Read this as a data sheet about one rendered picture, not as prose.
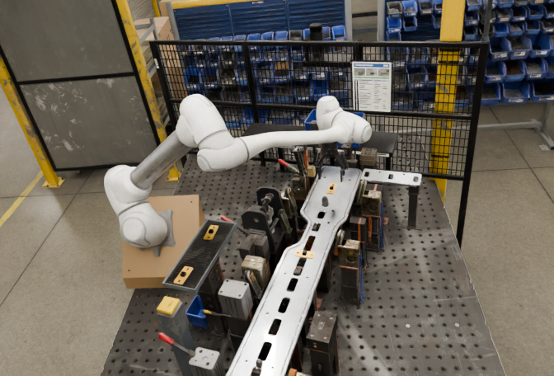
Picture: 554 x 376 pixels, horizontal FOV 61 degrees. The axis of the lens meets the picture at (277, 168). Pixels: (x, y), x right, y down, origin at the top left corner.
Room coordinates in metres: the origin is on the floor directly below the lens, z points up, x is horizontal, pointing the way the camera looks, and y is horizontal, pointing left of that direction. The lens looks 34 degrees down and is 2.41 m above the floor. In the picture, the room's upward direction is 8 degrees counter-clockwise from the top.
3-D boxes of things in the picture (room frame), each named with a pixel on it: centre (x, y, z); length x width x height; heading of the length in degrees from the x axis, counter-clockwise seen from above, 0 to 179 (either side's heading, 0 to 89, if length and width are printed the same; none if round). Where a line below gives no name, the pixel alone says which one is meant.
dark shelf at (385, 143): (2.35, -0.25, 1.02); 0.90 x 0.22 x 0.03; 66
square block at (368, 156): (2.07, -0.49, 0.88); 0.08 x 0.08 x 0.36; 66
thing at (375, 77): (2.34, -0.57, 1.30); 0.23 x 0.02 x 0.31; 66
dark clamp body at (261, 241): (1.50, 0.13, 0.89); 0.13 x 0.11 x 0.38; 66
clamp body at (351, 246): (1.43, -0.25, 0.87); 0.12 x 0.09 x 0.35; 66
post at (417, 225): (1.86, -0.66, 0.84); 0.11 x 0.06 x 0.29; 66
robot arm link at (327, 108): (1.86, -0.27, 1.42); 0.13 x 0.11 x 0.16; 34
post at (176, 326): (1.13, 0.44, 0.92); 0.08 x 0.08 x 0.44; 66
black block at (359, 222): (1.63, -0.33, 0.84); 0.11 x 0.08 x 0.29; 66
